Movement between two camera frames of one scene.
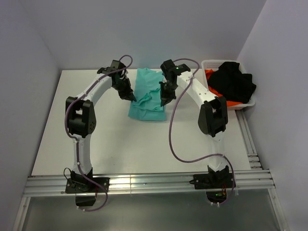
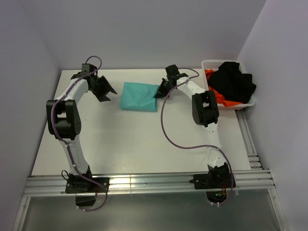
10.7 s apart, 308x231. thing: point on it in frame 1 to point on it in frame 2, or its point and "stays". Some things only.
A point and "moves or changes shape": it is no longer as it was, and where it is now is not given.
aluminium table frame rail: x=257 y=178 stays
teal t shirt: x=147 y=92 moves or changes shape
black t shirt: x=235 y=84 stays
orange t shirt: x=207 y=72 stays
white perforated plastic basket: x=208 y=64 stays
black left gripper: x=128 y=95 to x=106 y=88
